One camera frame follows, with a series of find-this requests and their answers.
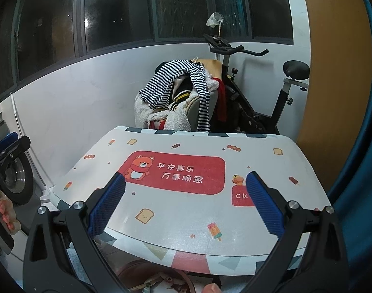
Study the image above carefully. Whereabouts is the wooden chair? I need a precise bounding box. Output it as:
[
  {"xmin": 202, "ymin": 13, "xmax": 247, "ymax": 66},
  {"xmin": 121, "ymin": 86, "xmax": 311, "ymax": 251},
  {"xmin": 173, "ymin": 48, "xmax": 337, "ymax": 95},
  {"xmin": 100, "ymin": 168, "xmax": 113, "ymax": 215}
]
[{"xmin": 186, "ymin": 59, "xmax": 225, "ymax": 132}]

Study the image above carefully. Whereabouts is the wooden wardrobe panel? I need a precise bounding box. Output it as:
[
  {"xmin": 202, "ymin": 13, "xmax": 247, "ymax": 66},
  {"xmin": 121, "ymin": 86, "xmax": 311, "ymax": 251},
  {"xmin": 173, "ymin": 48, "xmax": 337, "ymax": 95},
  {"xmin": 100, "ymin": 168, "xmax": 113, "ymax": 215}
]
[{"xmin": 296, "ymin": 0, "xmax": 372, "ymax": 193}]

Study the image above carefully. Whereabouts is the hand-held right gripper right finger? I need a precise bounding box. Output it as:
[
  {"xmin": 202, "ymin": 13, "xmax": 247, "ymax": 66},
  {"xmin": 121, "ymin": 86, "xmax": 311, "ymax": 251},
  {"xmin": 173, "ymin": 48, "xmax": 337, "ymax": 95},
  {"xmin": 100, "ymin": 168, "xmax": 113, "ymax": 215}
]
[{"xmin": 245, "ymin": 171, "xmax": 351, "ymax": 293}]

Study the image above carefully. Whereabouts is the white bag on pole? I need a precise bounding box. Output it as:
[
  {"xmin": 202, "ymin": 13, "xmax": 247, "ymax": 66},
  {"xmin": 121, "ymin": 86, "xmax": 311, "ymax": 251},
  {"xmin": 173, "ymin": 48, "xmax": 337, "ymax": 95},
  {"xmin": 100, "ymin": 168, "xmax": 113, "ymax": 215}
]
[{"xmin": 206, "ymin": 12, "xmax": 224, "ymax": 60}]

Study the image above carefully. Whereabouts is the brown plastic basin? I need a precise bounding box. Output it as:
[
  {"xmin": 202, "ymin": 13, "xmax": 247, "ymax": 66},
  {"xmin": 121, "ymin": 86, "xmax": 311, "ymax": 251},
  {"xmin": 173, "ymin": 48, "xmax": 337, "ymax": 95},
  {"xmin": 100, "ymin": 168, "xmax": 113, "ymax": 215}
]
[{"xmin": 117, "ymin": 258, "xmax": 219, "ymax": 293}]

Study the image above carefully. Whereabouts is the black exercise bike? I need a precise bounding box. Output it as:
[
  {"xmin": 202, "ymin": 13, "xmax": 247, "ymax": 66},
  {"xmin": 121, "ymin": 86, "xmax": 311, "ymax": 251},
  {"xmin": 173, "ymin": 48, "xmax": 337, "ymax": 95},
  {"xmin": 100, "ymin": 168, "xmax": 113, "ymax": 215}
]
[{"xmin": 202, "ymin": 33, "xmax": 311, "ymax": 135}]

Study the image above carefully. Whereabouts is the dark framed window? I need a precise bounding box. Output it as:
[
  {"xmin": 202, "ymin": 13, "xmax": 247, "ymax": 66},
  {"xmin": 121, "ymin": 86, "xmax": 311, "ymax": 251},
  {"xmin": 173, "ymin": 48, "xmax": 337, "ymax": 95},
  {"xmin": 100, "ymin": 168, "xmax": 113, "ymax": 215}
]
[{"xmin": 0, "ymin": 0, "xmax": 294, "ymax": 106}]

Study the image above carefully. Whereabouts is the white washing machine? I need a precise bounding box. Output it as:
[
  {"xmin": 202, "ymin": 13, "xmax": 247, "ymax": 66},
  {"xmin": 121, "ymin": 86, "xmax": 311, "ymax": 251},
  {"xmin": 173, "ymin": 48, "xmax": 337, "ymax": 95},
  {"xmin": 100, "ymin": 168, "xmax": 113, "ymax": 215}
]
[{"xmin": 0, "ymin": 104, "xmax": 50, "ymax": 263}]

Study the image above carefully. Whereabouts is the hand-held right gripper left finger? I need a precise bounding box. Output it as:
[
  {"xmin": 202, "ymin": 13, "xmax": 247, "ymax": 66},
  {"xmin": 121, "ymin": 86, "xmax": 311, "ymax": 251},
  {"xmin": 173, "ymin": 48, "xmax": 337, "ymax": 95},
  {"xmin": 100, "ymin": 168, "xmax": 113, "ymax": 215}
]
[{"xmin": 22, "ymin": 172, "xmax": 127, "ymax": 293}]

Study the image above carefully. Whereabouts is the printed tablecloth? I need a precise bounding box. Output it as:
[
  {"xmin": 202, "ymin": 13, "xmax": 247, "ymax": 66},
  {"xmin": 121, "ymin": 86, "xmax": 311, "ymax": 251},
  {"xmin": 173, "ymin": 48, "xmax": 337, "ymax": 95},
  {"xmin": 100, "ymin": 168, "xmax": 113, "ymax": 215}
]
[{"xmin": 48, "ymin": 125, "xmax": 333, "ymax": 277}]

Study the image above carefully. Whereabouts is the blue curtain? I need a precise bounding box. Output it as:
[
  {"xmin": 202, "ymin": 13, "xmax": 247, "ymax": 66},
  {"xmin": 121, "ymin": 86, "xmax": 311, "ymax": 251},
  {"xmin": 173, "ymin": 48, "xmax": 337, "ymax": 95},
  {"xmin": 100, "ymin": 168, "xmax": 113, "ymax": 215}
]
[{"xmin": 327, "ymin": 0, "xmax": 372, "ymax": 283}]

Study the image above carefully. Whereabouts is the black white striped shirt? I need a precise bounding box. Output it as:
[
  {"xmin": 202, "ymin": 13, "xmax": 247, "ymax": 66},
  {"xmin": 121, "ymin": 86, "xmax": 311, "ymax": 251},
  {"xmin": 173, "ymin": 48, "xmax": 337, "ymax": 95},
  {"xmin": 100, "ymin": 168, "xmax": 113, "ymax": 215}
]
[{"xmin": 139, "ymin": 59, "xmax": 212, "ymax": 134}]

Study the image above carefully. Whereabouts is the black yellow striped sweater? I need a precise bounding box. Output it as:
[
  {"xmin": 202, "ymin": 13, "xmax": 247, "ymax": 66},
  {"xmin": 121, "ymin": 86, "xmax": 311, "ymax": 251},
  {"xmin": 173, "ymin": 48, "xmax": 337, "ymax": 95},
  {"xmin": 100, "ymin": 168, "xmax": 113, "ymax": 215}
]
[{"xmin": 168, "ymin": 77, "xmax": 202, "ymax": 112}]

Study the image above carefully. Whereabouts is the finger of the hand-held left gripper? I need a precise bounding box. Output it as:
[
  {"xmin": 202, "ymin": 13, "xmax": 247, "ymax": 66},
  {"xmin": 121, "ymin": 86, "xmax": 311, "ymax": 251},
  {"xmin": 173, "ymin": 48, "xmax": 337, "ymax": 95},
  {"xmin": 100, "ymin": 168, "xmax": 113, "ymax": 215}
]
[
  {"xmin": 0, "ymin": 132, "xmax": 20, "ymax": 154},
  {"xmin": 0, "ymin": 136, "xmax": 32, "ymax": 167}
]

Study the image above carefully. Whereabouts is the person's left hand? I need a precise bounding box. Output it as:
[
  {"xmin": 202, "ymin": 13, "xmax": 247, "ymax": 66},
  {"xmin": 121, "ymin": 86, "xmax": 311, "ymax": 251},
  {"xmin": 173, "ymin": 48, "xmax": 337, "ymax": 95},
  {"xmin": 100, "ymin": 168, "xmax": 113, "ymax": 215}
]
[{"xmin": 0, "ymin": 189, "xmax": 22, "ymax": 236}]

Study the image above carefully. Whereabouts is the red cloth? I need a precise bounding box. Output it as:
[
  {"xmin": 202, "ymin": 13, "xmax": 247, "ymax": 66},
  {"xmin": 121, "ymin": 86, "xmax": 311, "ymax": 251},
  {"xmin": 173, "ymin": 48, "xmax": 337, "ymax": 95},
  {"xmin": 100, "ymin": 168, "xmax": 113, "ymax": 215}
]
[{"xmin": 214, "ymin": 78, "xmax": 228, "ymax": 123}]

